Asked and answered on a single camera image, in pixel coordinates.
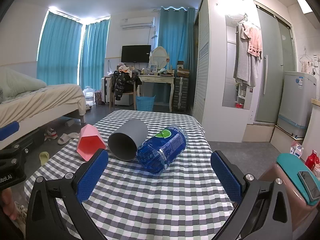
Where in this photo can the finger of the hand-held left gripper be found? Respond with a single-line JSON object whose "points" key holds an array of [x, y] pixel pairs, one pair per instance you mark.
{"points": [[8, 130]]}

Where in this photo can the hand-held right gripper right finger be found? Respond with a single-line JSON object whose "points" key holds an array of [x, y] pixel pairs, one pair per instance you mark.
{"points": [[226, 177]]}

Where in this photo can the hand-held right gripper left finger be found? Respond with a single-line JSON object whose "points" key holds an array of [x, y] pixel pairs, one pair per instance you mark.
{"points": [[92, 176]]}

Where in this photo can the grey cup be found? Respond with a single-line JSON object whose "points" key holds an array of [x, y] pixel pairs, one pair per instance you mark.
{"points": [[136, 130]]}

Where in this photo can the pink hexagonal cup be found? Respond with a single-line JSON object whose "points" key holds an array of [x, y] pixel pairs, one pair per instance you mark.
{"points": [[87, 140]]}

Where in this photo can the person's left hand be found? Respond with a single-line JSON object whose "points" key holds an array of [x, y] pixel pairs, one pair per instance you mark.
{"points": [[7, 202]]}

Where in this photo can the black case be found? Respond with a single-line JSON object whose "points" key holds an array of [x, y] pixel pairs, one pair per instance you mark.
{"points": [[33, 138]]}

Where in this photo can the yellow slipper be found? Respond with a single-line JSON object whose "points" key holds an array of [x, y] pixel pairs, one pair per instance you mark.
{"points": [[44, 158]]}

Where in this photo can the white sneakers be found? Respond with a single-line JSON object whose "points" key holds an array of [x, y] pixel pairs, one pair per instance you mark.
{"points": [[51, 134]]}

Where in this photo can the white laced shoe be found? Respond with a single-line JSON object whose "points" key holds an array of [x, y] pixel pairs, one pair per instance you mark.
{"points": [[21, 215]]}

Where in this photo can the beige slippers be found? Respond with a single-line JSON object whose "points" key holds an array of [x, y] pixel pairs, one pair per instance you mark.
{"points": [[65, 138]]}

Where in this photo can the pale green blanket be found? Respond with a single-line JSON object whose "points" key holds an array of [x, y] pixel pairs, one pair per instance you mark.
{"points": [[20, 85]]}

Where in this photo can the bed with beige sheet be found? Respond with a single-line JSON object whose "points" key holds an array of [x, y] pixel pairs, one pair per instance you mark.
{"points": [[50, 100]]}

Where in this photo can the grey slipper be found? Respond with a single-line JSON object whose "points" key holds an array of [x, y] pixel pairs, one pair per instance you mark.
{"points": [[69, 122]]}

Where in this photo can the checkered tablecloth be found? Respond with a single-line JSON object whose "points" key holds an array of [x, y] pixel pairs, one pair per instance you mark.
{"points": [[150, 195]]}

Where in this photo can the blue plastic bottle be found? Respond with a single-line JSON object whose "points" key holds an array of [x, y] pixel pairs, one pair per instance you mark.
{"points": [[160, 152]]}

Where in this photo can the white snack packet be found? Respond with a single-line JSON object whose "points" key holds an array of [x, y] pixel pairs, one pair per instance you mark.
{"points": [[297, 150]]}

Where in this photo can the clear water jug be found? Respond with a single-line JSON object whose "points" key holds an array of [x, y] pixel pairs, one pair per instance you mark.
{"points": [[89, 96]]}

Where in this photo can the smartphone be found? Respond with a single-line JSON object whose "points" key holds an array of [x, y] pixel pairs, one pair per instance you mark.
{"points": [[310, 183]]}

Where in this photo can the white suitcase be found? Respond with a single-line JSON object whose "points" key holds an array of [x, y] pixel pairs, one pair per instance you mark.
{"points": [[106, 90]]}

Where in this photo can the red bottle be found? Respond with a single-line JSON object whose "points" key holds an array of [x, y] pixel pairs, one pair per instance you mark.
{"points": [[312, 160]]}

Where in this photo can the wooden chair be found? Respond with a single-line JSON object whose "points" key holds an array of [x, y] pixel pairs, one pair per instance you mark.
{"points": [[132, 97]]}

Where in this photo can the blue plastic basket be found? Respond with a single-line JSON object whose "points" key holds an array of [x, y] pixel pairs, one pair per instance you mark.
{"points": [[145, 103]]}

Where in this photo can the teal curtain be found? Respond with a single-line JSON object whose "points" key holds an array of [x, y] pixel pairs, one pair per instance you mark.
{"points": [[175, 42], [93, 55], [58, 50]]}

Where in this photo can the clear plastic drawer unit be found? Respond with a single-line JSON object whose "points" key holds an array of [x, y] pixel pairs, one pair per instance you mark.
{"points": [[181, 93]]}

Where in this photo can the dark jacket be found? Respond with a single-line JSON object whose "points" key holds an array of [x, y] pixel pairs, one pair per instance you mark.
{"points": [[120, 82]]}

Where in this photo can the white wardrobe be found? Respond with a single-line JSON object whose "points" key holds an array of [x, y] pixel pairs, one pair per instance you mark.
{"points": [[215, 80]]}

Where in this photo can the white washing machine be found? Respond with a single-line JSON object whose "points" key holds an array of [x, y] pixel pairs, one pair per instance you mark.
{"points": [[296, 100]]}

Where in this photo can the cardboard boxes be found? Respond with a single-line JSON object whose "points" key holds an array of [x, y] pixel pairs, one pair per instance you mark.
{"points": [[183, 71]]}

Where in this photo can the cream dressing table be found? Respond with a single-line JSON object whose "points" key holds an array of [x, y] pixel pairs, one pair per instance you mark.
{"points": [[156, 79]]}

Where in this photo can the grey hanging towel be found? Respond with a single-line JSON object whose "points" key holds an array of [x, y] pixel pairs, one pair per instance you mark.
{"points": [[243, 62]]}

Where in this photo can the frosted glass door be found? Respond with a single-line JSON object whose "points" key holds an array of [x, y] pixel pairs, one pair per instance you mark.
{"points": [[271, 67]]}

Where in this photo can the black television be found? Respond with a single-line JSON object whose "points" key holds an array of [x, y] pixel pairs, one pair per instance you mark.
{"points": [[136, 53]]}

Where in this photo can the white oval vanity mirror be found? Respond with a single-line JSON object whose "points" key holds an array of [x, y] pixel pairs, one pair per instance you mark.
{"points": [[159, 56]]}

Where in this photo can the pink hanging towel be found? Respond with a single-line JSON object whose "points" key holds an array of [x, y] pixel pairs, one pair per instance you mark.
{"points": [[255, 42]]}

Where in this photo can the hanger with pink cloth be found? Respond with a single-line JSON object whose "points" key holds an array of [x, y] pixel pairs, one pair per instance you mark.
{"points": [[305, 63]]}

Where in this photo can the white air conditioner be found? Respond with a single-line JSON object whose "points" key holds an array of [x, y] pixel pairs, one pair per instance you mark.
{"points": [[137, 22]]}

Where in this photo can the wall mirror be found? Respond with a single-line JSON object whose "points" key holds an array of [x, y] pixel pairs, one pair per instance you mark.
{"points": [[228, 62]]}

